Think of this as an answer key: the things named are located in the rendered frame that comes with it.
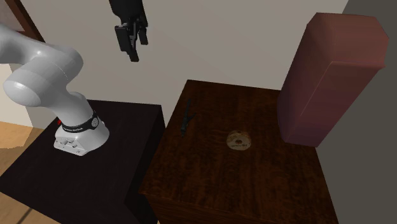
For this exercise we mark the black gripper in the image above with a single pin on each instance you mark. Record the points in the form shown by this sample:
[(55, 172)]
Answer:
[(127, 9)]

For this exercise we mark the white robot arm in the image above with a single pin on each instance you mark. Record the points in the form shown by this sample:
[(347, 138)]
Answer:
[(46, 77)]

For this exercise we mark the black pen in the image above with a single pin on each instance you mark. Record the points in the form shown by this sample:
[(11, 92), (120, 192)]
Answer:
[(186, 119)]

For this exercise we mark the dark brown door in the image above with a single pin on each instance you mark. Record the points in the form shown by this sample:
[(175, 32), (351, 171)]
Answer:
[(28, 19)]

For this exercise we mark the beige round disc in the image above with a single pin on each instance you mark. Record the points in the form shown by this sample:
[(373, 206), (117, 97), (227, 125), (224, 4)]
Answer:
[(238, 141)]

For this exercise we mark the black robot stand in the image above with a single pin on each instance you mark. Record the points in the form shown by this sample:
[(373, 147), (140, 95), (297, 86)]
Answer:
[(77, 186)]

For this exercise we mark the dark brown wooden chest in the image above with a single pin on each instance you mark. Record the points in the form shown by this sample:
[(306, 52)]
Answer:
[(217, 186)]

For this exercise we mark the maroon tall box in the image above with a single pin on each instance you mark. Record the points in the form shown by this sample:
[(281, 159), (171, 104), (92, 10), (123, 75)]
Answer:
[(325, 83)]

